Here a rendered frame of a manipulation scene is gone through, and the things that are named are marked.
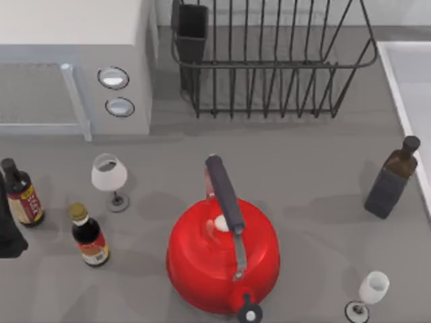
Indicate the dark bottle with gold cap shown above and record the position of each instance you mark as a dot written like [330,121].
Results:
[89,239]

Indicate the pale microwave oven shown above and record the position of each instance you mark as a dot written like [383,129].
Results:
[67,30]

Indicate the microwave oven door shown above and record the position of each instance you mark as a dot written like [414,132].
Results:
[33,94]

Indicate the slim white wine glass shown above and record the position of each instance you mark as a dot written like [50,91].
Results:
[372,288]

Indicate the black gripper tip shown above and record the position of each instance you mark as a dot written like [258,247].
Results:
[8,232]

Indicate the black cutlery holder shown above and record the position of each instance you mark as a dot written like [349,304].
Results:
[190,33]

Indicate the small microwave knob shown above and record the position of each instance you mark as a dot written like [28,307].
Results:
[120,107]

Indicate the dark square bottle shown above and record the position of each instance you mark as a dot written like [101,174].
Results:
[387,188]

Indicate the large microwave knob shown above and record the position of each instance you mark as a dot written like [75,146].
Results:
[113,78]

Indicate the red kettle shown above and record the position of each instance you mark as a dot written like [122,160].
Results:
[215,255]

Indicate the dark bottle with black cap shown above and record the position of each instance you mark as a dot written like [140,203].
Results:
[23,198]

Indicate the wide white wine glass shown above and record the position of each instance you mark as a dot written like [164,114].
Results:
[108,175]

